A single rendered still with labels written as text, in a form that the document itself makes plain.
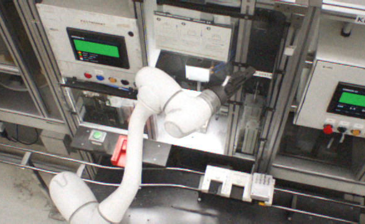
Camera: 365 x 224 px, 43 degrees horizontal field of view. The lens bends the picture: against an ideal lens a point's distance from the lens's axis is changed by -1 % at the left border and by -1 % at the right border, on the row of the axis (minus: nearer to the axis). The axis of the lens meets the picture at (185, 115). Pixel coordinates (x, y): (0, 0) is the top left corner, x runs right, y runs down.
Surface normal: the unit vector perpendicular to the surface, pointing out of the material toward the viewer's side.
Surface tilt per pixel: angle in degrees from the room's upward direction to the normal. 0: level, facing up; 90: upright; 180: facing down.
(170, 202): 0
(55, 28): 90
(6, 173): 0
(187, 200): 0
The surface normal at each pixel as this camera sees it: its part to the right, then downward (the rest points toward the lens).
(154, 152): -0.01, -0.55
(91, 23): -0.23, 0.81
